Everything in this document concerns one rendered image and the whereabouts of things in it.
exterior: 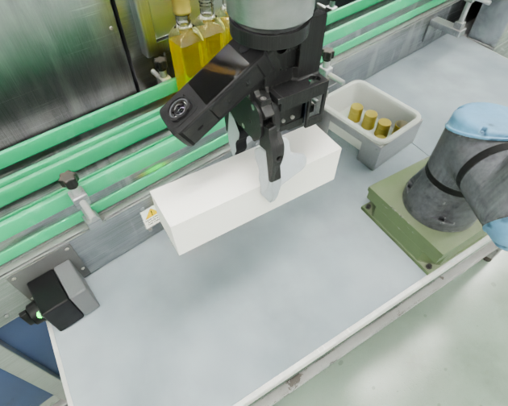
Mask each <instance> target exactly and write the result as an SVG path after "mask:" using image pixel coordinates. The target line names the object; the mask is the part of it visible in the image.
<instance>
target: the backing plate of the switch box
mask: <svg viewBox="0 0 508 406"><path fill-rule="evenodd" d="M68 259H69V260H70V261H71V262H72V263H73V265H74V266H75V268H76V269H77V270H78V271H79V272H80V273H81V275H82V276H83V277H86V276H87V275H89V274H91V272H90V270H89V269H88V268H87V266H86V265H85V264H84V263H83V261H82V260H81V258H80V257H79V256H78V254H77V252H76V251H75V250H74V249H73V248H72V246H71V245H70V244H69V243H68V244H66V245H64V246H63V247H61V248H59V249H57V250H56V251H53V252H52V253H50V254H49V255H46V256H44V257H43V258H42V259H39V260H37V261H36V262H34V263H32V264H30V265H29V266H27V267H25V268H23V269H22V270H20V271H17V272H16V273H14V274H13V275H10V276H8V277H7V278H6V280H7V281H8V282H9V283H11V284H12V285H13V286H14V287H15V288H17V289H18V290H19V291H20V292H21V293H22V294H23V295H24V296H25V297H26V298H27V299H29V300H30V301H33V300H34V299H33V297H32V295H31V292H30V290H29V288H28V287H27V283H28V282H30V281H32V280H33V279H35V278H37V277H38V276H41V275H43V274H44V273H45V272H47V271H49V270H53V271H54V267H56V266H58V265H60V264H61V263H63V262H65V261H66V260H68Z"/></svg>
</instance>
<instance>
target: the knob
mask: <svg viewBox="0 0 508 406"><path fill-rule="evenodd" d="M25 309H26V310H23V311H22V312H21V313H19V317H20V318H22V319H23V320H24V321H25V322H26V323H28V324H29V325H33V324H37V325H38V324H40V323H42V322H44V321H46V319H45V318H38V317H37V316H36V314H37V313H38V310H39V309H38V307H37V305H36V303H35V301H34V300H33V301H32V302H31V303H30V304H28V305H26V308H25Z"/></svg>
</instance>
